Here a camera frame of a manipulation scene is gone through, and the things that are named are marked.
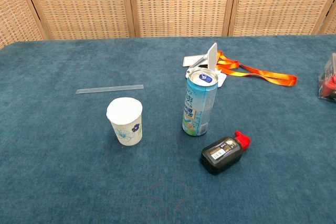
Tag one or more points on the clear plastic ruler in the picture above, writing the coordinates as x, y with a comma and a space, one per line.
110, 89

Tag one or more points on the white paper cup blue flowers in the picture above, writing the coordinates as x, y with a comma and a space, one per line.
126, 127

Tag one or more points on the light blue beverage can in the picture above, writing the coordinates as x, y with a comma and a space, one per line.
197, 103

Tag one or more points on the white badge card holder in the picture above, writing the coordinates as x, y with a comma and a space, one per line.
191, 61

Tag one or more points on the white folding phone stand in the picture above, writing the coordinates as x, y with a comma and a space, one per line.
212, 56

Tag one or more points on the black ink bottle red cap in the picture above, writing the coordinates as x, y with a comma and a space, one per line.
220, 155

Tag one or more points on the woven bamboo screen panel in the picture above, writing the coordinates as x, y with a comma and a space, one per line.
181, 3
278, 3
78, 3
15, 11
331, 22

